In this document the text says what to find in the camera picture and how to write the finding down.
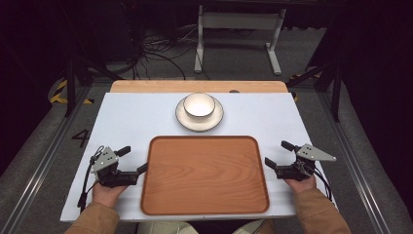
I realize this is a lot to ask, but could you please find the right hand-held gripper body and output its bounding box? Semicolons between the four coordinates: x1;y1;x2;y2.
275;143;338;182

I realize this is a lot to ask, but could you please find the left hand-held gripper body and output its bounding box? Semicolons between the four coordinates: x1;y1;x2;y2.
90;145;139;189

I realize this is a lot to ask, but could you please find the person's right hand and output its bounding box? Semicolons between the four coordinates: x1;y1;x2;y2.
284;175;318;195

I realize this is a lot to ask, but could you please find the person's left hand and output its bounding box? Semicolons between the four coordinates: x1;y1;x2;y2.
92;180;129;209

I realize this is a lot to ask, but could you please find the white table board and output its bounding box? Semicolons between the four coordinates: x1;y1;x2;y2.
59;92;338;223

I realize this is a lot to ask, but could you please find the brown wooden tray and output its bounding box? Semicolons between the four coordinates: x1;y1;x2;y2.
139;135;271;216

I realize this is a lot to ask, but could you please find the white ceramic plate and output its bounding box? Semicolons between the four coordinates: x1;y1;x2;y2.
174;96;225;133

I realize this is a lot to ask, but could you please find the person's right leg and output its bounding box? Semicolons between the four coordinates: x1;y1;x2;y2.
231;218;270;234

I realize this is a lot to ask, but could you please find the light wooden table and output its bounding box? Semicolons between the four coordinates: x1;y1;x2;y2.
109;79;289;95

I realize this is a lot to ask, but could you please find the black tripod stand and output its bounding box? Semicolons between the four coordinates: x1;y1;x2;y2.
285;59;344;124
63;53;126;119

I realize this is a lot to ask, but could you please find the white ceramic bowl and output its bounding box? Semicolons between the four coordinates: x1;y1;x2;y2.
182;93;216;123

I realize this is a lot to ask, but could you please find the yellow black floor tape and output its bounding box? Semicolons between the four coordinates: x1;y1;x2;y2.
48;78;95;106

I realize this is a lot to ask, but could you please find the white metal stand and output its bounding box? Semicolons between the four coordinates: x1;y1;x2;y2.
193;4;287;77

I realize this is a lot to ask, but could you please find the left hand-held gripper black cable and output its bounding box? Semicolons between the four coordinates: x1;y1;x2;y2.
76;144;105;210

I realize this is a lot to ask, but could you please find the hand-held gripper black cable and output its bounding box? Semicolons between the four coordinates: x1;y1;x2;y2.
76;144;105;210
312;166;334;202

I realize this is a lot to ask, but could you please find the right hand-held gripper black cable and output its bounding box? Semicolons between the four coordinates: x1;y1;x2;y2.
312;166;334;202

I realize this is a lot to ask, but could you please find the metal floor rail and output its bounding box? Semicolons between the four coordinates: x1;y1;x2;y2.
0;86;94;234
316;91;393;234

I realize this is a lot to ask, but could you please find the bundle of black floor cables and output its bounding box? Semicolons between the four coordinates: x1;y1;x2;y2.
128;23;212;81

